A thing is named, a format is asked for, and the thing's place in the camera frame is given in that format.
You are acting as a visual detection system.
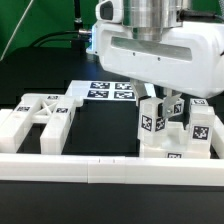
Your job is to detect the white tagged cube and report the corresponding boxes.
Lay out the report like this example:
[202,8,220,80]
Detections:
[174,99,184,116]
[190,98,209,106]

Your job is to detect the thin white rod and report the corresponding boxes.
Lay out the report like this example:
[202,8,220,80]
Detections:
[0,0,35,61]

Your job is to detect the white U-shaped obstacle fence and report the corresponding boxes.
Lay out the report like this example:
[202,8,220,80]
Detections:
[0,108,224,187]

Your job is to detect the white chair back frame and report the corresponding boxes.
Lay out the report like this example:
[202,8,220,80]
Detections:
[0,93,84,155]

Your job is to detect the black cables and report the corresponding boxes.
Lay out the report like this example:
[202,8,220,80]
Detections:
[29,29,93,48]

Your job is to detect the black pole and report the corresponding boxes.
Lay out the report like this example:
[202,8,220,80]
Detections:
[73,0,82,31]

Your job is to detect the white tagged cube right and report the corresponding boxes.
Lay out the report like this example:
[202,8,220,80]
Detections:
[190,98,209,106]

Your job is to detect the white marker sheet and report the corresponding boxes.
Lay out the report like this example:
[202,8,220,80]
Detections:
[64,80,156,103]

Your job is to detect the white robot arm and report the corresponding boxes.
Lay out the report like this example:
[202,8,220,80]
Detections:
[87,0,224,99]

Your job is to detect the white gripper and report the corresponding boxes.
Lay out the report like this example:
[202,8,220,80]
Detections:
[94,0,224,119]

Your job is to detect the white tagged cube left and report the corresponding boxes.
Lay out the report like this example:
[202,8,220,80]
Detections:
[174,99,184,116]

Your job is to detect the white chair seat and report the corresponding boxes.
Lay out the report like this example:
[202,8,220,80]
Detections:
[138,121,212,159]

